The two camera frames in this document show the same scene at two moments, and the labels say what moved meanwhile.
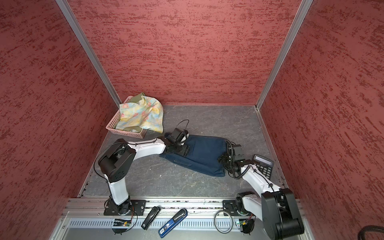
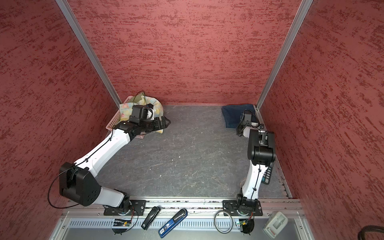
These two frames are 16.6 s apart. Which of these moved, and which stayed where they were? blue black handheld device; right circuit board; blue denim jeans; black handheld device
Moved: blue denim jeans
Stayed: blue black handheld device; black handheld device; right circuit board
